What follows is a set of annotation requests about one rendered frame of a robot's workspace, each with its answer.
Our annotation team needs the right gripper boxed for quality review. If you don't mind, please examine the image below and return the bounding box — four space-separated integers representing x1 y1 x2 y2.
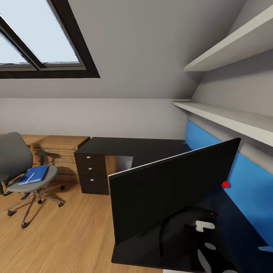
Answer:
184 224 210 243

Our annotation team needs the swivel chair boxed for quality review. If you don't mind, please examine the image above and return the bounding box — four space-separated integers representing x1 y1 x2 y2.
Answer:
0 132 65 228

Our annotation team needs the mouse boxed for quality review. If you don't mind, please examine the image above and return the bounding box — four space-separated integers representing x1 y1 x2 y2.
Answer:
190 218 200 228

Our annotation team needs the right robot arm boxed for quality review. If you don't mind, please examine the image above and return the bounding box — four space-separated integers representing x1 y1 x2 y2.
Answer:
184 221 239 273

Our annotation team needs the folder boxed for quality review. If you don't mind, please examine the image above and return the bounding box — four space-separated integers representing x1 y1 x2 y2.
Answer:
18 165 48 185

